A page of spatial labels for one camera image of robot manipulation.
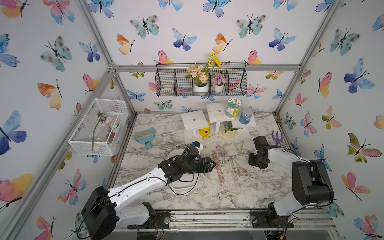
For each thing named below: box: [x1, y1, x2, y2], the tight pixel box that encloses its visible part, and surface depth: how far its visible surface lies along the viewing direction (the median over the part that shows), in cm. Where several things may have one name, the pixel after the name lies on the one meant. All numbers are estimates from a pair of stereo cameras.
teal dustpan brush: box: [134, 127, 156, 149], surface depth 108 cm
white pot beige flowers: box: [185, 52, 223, 93], surface depth 84 cm
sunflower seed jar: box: [225, 97, 242, 118], surface depth 85 cm
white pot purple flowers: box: [211, 72, 227, 93], surface depth 92 cm
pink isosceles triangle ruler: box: [236, 163, 252, 177], surface depth 92 cm
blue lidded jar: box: [239, 108, 253, 125], surface depth 91 cm
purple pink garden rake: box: [272, 130, 283, 146], surface depth 107 cm
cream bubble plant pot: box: [222, 125, 243, 139], surface depth 98 cm
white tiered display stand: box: [180, 102, 257, 144], surface depth 98 cm
